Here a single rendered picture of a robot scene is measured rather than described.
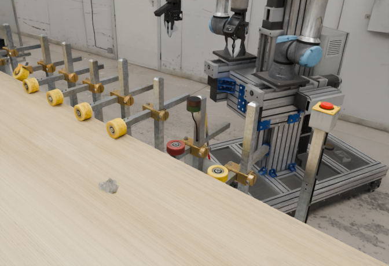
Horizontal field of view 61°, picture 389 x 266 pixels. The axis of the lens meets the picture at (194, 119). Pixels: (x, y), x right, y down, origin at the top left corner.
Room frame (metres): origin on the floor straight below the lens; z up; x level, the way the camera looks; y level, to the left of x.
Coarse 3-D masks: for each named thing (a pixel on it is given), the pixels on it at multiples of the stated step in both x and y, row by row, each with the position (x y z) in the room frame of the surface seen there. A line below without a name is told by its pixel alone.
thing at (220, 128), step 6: (216, 126) 1.50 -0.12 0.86; (222, 126) 1.51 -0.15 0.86; (228, 126) 1.54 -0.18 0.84; (210, 132) 1.44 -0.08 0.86; (216, 132) 1.46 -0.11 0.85; (204, 138) 1.38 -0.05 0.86; (210, 138) 1.42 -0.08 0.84; (186, 150) 1.27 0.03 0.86; (174, 156) 1.22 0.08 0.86; (180, 156) 1.24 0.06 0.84
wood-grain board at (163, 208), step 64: (0, 128) 1.32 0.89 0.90; (64, 128) 1.35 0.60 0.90; (0, 192) 0.88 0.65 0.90; (64, 192) 0.90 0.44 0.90; (128, 192) 0.91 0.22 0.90; (192, 192) 0.93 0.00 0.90; (0, 256) 0.63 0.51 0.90; (64, 256) 0.64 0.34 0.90; (128, 256) 0.64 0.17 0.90; (192, 256) 0.65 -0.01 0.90; (256, 256) 0.66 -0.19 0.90; (320, 256) 0.67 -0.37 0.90
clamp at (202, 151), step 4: (184, 140) 1.33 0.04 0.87; (188, 140) 1.34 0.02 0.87; (192, 140) 1.34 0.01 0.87; (188, 144) 1.31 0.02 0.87; (192, 144) 1.30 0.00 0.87; (204, 144) 1.31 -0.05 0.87; (192, 148) 1.29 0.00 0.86; (196, 148) 1.28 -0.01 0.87; (200, 148) 1.27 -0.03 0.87; (204, 148) 1.27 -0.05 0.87; (208, 148) 1.29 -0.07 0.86; (192, 152) 1.29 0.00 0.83; (196, 152) 1.28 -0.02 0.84; (200, 152) 1.26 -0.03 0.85; (204, 152) 1.26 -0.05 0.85; (208, 152) 1.29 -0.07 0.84; (196, 156) 1.28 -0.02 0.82; (200, 156) 1.27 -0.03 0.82; (204, 156) 1.27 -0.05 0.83
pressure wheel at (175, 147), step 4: (172, 140) 1.27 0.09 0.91; (176, 140) 1.27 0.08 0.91; (180, 140) 1.27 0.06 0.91; (168, 144) 1.23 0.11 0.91; (172, 144) 1.24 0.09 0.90; (176, 144) 1.23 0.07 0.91; (180, 144) 1.24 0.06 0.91; (184, 144) 1.24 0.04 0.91; (168, 148) 1.21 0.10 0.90; (172, 148) 1.20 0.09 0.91; (176, 148) 1.20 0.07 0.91; (180, 148) 1.21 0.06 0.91; (184, 148) 1.23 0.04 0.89; (168, 152) 1.21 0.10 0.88; (172, 152) 1.20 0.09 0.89; (176, 152) 1.20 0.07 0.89; (180, 152) 1.21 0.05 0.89
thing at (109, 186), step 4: (108, 180) 0.96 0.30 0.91; (112, 180) 0.96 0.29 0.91; (100, 184) 0.94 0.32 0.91; (104, 184) 0.93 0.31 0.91; (108, 184) 0.93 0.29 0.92; (112, 184) 0.94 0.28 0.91; (116, 184) 0.94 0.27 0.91; (100, 188) 0.92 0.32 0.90; (104, 188) 0.92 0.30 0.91; (108, 188) 0.92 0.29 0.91; (112, 188) 0.91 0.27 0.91; (116, 188) 0.92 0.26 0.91; (108, 192) 0.91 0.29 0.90; (112, 192) 0.90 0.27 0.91
